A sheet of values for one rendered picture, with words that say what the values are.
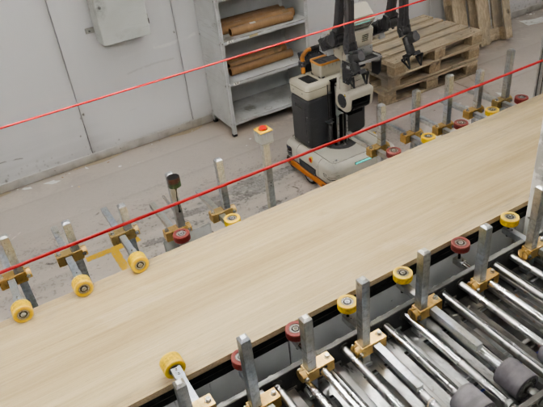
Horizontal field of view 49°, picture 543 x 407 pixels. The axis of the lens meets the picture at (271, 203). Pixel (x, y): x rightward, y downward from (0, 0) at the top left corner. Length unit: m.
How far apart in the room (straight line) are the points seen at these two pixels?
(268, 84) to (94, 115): 1.76
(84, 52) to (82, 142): 0.79
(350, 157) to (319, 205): 1.65
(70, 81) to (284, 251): 3.16
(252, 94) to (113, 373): 4.16
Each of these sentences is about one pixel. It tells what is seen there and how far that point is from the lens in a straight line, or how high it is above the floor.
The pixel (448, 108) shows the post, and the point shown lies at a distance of 3.69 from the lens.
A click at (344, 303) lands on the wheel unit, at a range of 2.35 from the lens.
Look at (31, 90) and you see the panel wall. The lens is 5.27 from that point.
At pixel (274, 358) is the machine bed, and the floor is 0.75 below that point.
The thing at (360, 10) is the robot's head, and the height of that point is 1.36.
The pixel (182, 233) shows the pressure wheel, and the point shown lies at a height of 0.91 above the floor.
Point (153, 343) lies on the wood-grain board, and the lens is 2.33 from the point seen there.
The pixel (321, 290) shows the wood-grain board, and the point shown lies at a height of 0.90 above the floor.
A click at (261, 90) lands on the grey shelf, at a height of 0.15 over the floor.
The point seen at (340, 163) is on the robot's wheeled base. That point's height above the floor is 0.28.
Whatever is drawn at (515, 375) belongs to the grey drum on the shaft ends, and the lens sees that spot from 2.25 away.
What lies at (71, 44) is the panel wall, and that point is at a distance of 5.24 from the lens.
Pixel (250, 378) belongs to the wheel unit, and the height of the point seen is 0.99.
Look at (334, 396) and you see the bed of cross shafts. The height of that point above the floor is 0.71.
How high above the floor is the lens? 2.54
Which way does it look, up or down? 34 degrees down
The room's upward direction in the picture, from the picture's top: 7 degrees counter-clockwise
